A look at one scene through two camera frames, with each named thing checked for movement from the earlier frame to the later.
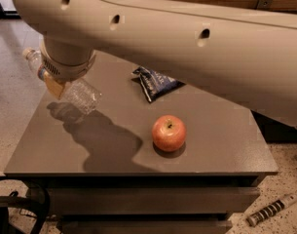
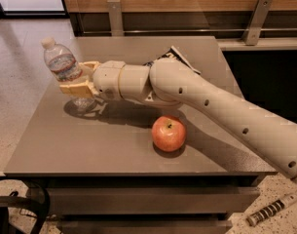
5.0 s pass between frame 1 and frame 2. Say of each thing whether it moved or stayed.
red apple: stayed
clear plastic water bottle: moved
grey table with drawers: stayed
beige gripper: moved
